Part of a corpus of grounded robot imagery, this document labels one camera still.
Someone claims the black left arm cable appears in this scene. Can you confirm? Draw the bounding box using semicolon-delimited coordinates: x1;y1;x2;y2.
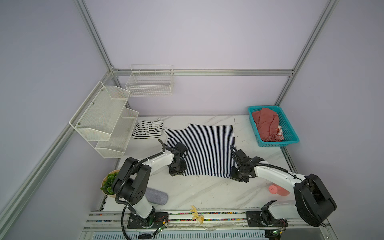
119;205;133;240

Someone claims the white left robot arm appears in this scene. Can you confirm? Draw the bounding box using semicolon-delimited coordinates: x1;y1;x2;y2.
111;141;188;220

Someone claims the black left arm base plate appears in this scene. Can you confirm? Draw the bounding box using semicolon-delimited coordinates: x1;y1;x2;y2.
127;211;169;229

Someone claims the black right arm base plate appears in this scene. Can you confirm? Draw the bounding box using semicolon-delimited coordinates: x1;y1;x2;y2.
246;200;288;228

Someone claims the white wire wall basket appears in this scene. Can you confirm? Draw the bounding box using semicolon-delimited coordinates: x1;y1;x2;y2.
126;65;174;97

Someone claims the aluminium frame rail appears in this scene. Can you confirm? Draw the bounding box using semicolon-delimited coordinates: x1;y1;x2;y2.
114;69;294;76

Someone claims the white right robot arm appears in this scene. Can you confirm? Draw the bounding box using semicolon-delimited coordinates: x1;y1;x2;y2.
230;146;337;227

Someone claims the grey felt pouch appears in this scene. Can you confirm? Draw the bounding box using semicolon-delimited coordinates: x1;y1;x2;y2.
145;188;169;206

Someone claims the red white striped garment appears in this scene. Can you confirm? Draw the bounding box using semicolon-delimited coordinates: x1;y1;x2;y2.
276;125;284;142

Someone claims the potted green plant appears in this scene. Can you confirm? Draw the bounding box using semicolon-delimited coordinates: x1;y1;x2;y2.
101;170;120;198

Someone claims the navy striped tank top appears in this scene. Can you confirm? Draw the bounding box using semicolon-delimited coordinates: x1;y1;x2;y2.
164;124;236;178

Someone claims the black white striped tank top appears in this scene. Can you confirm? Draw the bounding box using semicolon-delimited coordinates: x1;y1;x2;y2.
132;120;164;139

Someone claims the teal plastic basket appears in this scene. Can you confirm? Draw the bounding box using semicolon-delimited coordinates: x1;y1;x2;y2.
248;106;300;147

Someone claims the white mesh two-tier shelf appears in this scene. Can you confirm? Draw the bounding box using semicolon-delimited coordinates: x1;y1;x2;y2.
69;82;139;159

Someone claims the yellow banana toy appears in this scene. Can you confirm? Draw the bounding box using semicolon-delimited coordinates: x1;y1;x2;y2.
190;205;205;225

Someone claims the red tank top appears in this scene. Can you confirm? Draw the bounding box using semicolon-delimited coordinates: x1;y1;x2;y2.
251;108;280;142

